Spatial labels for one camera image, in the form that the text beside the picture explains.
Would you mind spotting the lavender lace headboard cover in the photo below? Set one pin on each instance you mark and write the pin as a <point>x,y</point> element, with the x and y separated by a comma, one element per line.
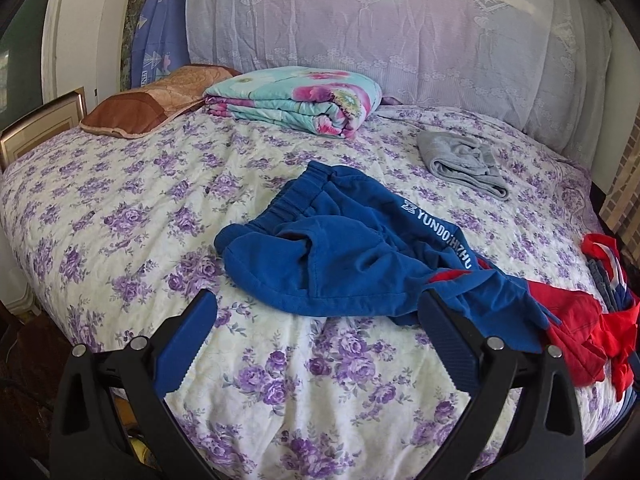
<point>538,65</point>

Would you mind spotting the folded grey garment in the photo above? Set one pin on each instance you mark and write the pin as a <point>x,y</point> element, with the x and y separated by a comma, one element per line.
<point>462,160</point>

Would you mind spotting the blue track pants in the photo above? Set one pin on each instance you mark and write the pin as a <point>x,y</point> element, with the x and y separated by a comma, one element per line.
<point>335,242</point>

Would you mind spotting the red and blue clothes pile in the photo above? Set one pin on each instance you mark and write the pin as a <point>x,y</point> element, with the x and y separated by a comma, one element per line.
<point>597,342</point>

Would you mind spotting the brown satin pillow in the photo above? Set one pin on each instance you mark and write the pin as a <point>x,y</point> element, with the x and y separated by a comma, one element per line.
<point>139,112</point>

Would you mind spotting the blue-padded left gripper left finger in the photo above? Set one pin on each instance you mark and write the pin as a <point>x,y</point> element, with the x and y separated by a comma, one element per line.
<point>89,440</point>

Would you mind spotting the brick pattern curtain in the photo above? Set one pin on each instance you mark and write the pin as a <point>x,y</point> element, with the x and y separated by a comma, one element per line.
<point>620,211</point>

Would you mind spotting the purple floral bedspread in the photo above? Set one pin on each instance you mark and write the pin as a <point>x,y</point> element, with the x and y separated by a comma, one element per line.
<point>116,235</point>

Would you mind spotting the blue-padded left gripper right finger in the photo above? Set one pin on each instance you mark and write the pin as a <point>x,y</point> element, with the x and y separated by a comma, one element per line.
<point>544,439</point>

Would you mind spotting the folded teal floral quilt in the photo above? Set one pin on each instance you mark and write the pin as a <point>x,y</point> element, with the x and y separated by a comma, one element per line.
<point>322,102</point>

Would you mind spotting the blue patterned cushion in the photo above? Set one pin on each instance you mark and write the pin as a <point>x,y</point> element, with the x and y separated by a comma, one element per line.
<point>159,45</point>

